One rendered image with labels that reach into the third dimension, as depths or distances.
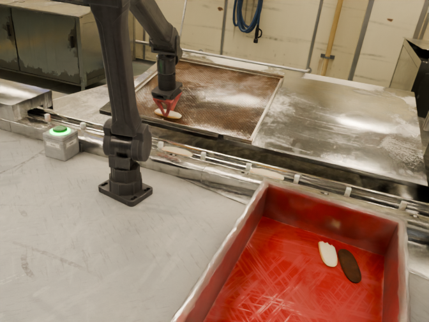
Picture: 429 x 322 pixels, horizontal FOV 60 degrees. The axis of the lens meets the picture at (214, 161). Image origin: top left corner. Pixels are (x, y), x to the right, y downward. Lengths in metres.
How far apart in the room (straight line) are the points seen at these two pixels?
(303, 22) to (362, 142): 3.51
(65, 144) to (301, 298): 0.76
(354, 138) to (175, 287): 0.78
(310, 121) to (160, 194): 0.60
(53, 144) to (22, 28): 3.15
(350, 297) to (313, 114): 0.73
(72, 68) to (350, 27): 3.00
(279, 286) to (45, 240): 0.50
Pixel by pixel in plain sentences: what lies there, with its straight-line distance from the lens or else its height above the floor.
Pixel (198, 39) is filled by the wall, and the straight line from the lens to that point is 5.04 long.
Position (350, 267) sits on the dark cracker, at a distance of 0.87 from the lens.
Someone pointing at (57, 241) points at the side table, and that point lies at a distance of 0.88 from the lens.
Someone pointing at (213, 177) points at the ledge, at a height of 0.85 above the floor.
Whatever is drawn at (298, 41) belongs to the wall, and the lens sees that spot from 4.72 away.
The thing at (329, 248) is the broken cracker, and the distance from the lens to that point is 0.90.
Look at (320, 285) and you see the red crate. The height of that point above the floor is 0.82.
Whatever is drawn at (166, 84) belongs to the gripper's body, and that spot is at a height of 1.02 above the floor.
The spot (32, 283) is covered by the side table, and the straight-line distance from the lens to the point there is 0.80.
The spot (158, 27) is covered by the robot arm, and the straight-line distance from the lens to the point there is 1.01.
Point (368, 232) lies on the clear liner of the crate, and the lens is 0.91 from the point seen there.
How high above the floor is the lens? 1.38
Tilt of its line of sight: 28 degrees down
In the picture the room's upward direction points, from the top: 6 degrees clockwise
